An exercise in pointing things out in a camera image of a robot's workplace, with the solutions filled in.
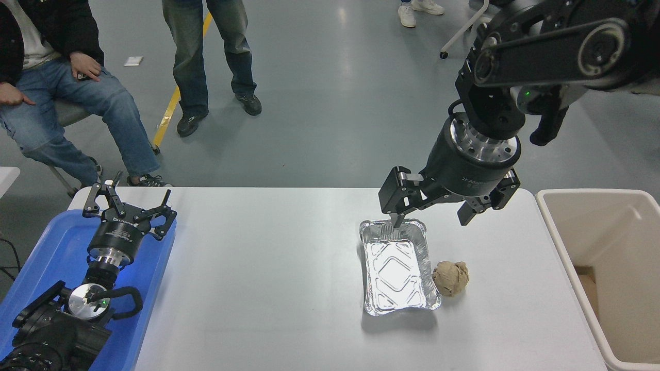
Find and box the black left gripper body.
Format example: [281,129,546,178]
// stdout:
[87,205,153,259]

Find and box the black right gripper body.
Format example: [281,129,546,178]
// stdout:
[420,123,518,200]

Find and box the person's left hand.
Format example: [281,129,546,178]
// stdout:
[70,52,104,82]

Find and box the person's right hand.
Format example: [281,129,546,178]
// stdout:
[0,82,37,106]

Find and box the blue plastic tray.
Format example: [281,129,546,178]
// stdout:
[0,209,177,371]

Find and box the silver foil tray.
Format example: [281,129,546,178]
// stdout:
[359,218,442,317]

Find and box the crumpled tan paper ball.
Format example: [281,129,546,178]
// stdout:
[432,261,470,297]

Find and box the person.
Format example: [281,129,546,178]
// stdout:
[398,0,445,28]
[161,0,262,138]
[0,0,173,187]

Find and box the grey metal-legged chair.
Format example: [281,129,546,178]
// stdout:
[48,99,161,199]

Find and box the yellow floor tape line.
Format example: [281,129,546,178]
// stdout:
[153,11,213,147]

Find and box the small white side table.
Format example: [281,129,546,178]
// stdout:
[0,166,21,199]

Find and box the white wheeled chair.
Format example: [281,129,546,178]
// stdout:
[439,0,490,59]

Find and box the large pale plastic bin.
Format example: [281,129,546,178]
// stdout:
[535,189,660,371]

